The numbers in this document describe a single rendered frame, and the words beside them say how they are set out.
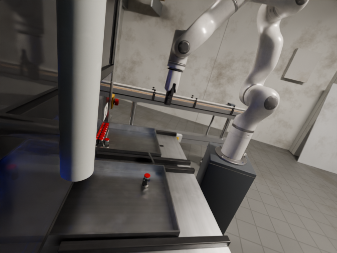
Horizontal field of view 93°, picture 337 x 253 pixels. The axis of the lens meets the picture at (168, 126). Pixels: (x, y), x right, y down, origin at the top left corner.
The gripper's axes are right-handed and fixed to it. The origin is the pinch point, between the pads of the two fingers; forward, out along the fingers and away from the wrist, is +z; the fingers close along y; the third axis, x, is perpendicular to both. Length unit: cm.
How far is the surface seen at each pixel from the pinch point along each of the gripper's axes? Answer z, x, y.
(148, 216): 22, -9, 47
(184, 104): 19, 39, -82
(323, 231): 110, 206, -1
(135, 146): 22.1, -12.7, 10.7
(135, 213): 22, -13, 47
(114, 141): 22.1, -22.9, 8.3
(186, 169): 20.3, 8.1, 27.5
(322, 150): 73, 376, -138
